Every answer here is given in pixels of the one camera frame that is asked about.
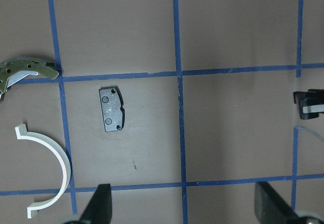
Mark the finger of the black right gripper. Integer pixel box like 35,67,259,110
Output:
254,181,324,224

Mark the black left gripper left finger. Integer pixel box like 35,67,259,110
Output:
62,183,113,224

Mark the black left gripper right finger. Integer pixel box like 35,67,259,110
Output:
293,89,323,119

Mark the black brake pad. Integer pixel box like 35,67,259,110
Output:
99,86,125,132

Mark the white curved plastic clamp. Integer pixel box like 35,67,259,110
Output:
15,124,71,219

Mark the brass brake shoe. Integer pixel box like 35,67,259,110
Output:
1,57,59,100

